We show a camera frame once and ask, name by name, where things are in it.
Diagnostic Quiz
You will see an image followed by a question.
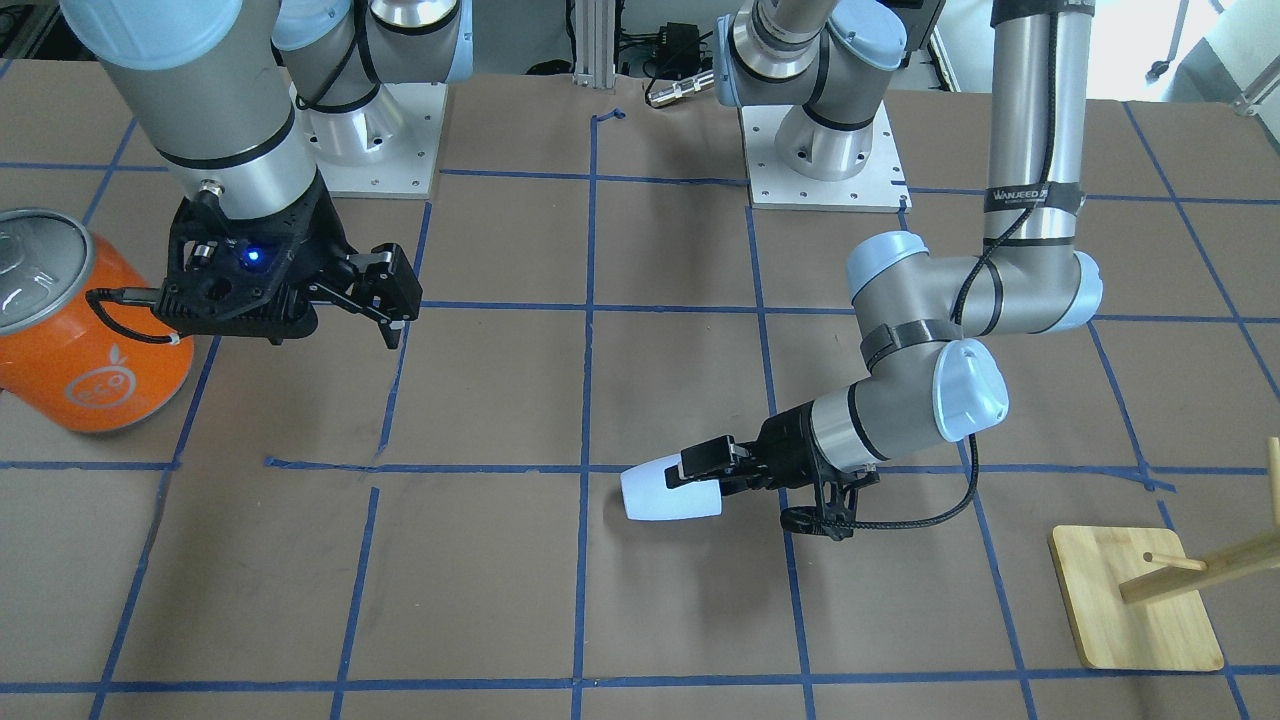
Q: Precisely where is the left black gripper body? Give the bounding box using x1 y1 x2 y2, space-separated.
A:
740 404 823 491

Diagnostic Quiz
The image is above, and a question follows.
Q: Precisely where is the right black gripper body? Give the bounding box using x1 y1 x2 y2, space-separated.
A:
150 184 351 345

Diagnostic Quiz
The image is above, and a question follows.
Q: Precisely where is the light blue cup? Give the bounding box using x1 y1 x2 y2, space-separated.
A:
620 454 723 521

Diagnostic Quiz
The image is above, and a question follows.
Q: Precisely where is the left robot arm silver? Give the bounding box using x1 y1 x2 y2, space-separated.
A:
632 1 1103 495

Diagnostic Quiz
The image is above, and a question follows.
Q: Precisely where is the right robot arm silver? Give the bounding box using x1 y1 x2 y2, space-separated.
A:
60 1 474 348

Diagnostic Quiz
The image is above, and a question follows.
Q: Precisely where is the wooden cup stand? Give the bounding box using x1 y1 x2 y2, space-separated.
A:
1047 437 1279 673

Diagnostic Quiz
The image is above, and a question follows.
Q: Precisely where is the large orange can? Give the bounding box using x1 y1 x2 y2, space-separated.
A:
1 208 195 433

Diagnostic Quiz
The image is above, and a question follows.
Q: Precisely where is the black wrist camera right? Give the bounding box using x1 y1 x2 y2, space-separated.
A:
150 217 317 345

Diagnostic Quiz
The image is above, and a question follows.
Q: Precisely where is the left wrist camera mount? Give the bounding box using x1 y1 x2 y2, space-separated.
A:
780 466 881 542

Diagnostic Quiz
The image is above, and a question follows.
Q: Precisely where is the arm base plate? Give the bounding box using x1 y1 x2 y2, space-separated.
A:
297 83 451 200
740 105 913 213

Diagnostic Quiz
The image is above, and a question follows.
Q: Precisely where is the aluminium frame post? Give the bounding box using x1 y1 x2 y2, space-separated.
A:
570 1 620 94

